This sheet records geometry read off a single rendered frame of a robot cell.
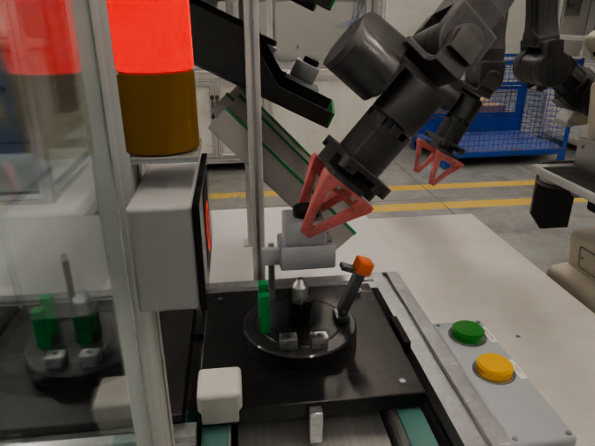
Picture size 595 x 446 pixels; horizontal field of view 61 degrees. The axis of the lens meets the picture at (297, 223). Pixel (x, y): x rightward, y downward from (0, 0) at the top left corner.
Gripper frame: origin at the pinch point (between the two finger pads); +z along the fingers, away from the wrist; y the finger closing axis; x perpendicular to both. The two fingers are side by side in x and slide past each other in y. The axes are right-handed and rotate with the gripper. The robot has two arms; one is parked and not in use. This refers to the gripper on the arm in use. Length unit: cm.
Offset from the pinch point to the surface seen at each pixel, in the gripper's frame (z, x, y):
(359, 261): -0.3, 7.9, 1.4
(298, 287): 6.6, 4.2, 1.3
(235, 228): 25, 11, -61
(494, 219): -28, 205, -257
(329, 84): -28, 85, -404
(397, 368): 5.6, 16.9, 8.4
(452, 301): 0.3, 40.2, -22.0
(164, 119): -4.5, -19.6, 21.9
